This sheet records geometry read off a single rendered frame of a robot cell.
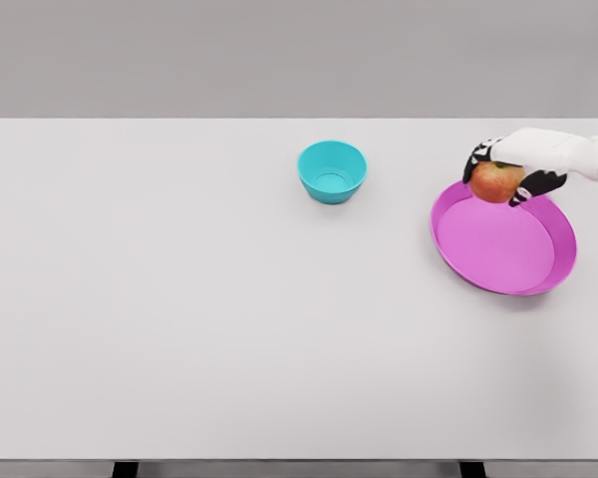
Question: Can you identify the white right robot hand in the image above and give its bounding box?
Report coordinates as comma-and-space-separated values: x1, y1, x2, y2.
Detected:
461, 126, 586, 209

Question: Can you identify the red apple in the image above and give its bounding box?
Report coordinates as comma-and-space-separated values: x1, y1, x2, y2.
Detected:
469, 160, 527, 205

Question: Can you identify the pink plate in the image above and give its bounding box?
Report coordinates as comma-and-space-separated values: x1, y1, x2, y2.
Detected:
430, 179, 578, 297

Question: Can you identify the blue bowl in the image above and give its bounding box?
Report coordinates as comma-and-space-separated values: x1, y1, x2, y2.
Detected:
297, 139, 369, 206

